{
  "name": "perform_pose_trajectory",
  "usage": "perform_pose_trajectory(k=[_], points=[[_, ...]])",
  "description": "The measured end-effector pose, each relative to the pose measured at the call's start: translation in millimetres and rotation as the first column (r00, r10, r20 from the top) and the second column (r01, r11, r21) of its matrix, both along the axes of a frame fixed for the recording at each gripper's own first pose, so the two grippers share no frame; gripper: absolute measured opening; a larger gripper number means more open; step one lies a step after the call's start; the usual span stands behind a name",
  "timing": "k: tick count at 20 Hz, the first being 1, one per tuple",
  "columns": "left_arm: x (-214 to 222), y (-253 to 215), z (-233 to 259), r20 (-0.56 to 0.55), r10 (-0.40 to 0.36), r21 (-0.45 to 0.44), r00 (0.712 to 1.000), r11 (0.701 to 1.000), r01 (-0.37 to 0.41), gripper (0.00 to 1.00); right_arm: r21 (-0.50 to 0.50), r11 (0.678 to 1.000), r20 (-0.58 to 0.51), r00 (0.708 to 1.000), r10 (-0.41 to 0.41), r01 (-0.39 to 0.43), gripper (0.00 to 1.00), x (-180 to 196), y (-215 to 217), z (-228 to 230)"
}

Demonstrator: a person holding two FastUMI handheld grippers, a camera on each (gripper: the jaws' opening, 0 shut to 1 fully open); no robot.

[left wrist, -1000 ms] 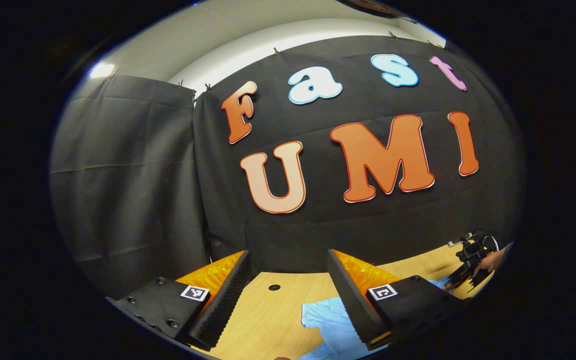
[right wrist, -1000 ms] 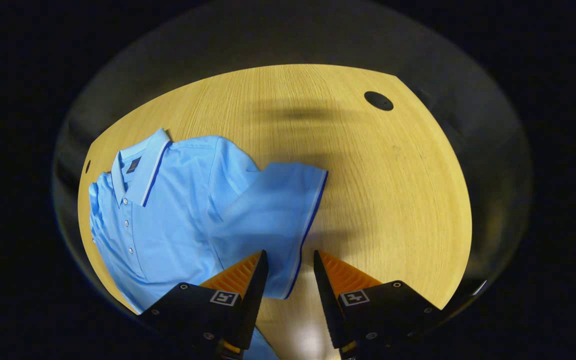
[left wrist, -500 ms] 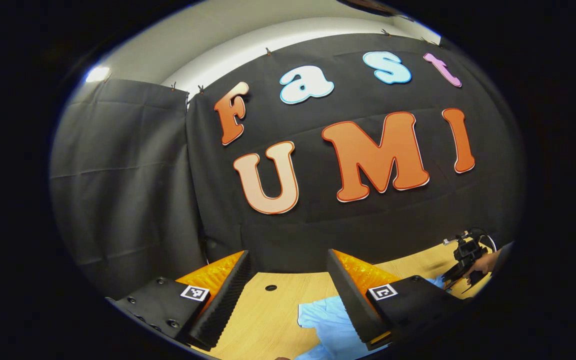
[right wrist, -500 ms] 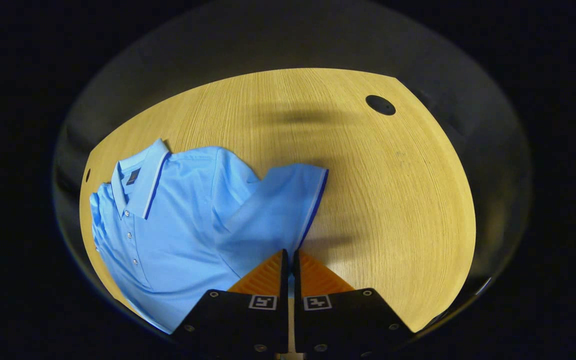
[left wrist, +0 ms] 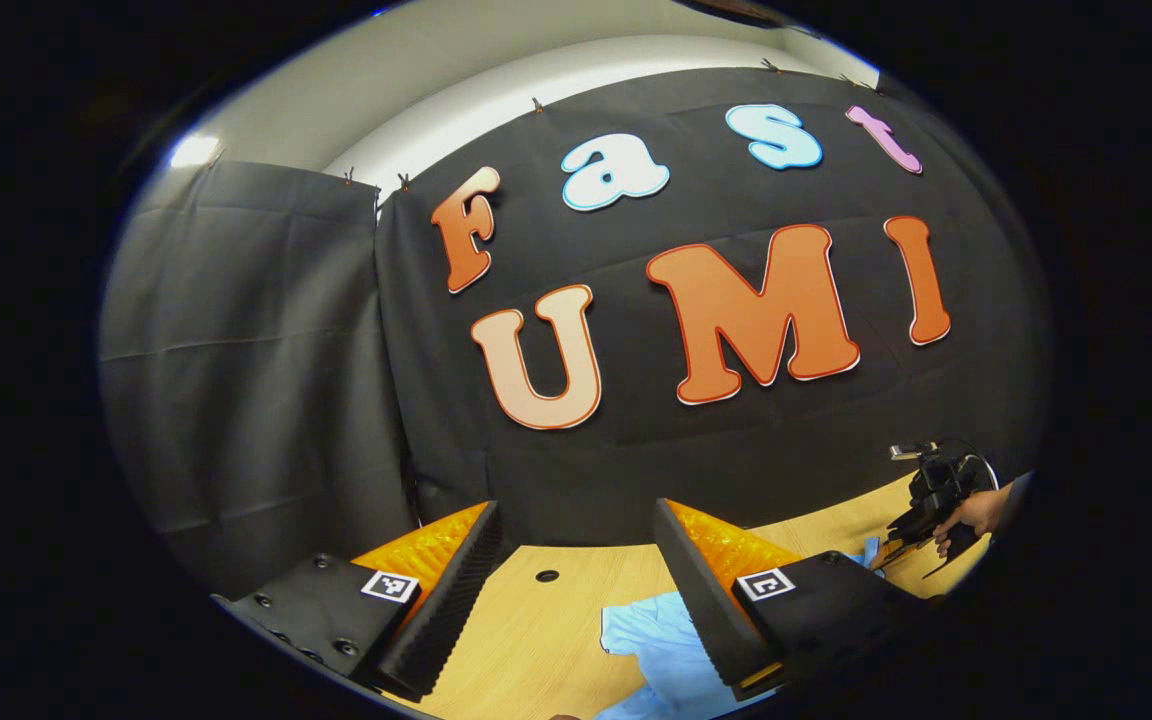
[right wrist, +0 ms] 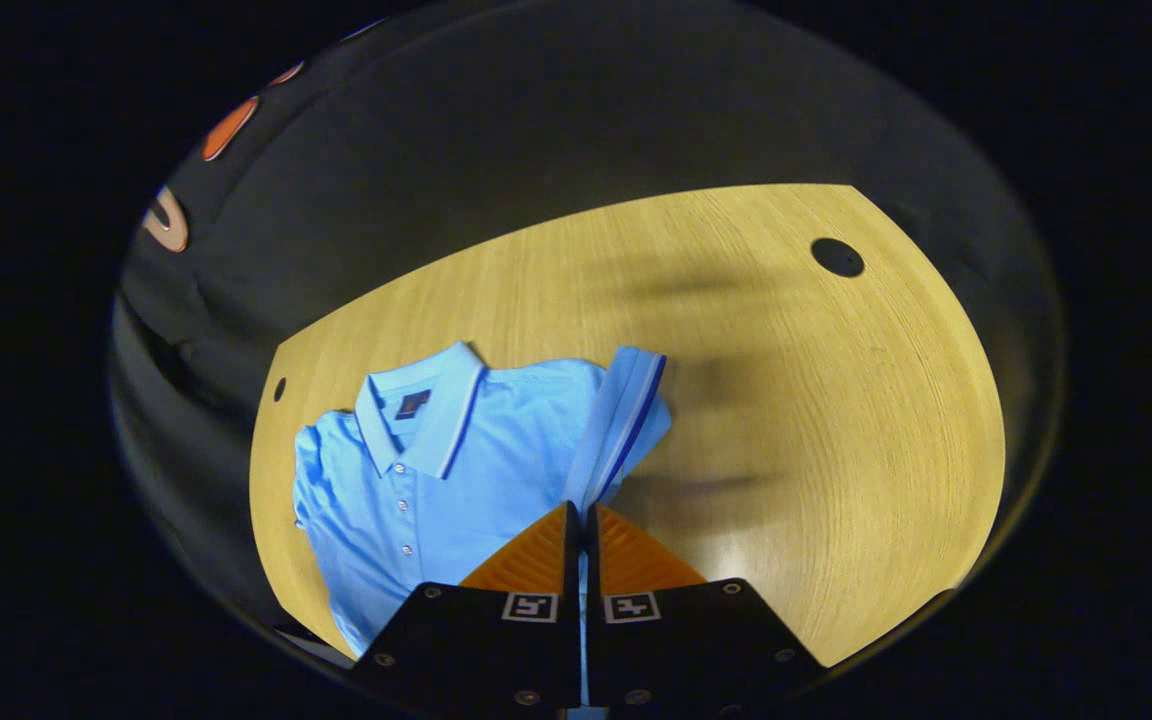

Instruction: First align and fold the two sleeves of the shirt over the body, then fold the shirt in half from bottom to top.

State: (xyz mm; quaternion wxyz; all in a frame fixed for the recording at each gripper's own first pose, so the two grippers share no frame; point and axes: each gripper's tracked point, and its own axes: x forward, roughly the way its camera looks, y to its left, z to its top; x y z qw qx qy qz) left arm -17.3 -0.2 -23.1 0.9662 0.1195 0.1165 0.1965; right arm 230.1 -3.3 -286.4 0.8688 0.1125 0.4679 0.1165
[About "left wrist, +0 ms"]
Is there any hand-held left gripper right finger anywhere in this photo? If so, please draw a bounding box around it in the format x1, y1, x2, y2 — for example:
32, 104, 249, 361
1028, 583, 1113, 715
653, 497, 937, 701

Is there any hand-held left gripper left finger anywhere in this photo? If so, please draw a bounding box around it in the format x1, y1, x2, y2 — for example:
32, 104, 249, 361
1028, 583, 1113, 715
211, 500, 504, 703

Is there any light blue T-shirt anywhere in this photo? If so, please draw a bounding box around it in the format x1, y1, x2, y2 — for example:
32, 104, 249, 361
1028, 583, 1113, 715
596, 537, 887, 720

